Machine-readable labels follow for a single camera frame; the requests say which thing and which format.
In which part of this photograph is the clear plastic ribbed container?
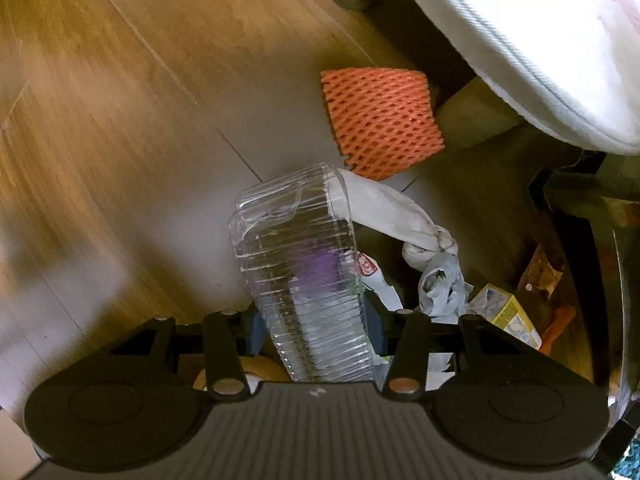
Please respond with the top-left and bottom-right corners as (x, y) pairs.
(229, 162), (376, 383)

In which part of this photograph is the yellow round item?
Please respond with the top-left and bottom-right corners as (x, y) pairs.
(194, 355), (288, 391)

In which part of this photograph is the teal rug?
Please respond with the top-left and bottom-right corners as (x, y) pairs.
(612, 435), (640, 480)

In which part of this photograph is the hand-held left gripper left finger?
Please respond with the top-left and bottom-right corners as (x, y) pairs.
(107, 308), (266, 401)

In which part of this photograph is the small yellow carton box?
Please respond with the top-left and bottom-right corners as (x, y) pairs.
(470, 284), (543, 351)

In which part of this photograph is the white cushion with pink print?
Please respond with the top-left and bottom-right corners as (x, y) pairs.
(382, 0), (640, 153)

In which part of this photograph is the white snack bag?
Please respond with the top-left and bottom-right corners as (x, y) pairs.
(345, 172), (458, 266)

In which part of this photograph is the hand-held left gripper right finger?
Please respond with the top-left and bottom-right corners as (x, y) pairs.
(369, 308), (538, 401)

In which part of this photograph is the orange plastic piece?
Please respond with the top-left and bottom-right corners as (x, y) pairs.
(541, 305), (577, 356)

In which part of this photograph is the grey crumpled paper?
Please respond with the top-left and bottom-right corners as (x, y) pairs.
(417, 252), (473, 321)

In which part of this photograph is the orange foam fruit net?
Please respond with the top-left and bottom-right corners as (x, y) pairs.
(320, 66), (446, 181)

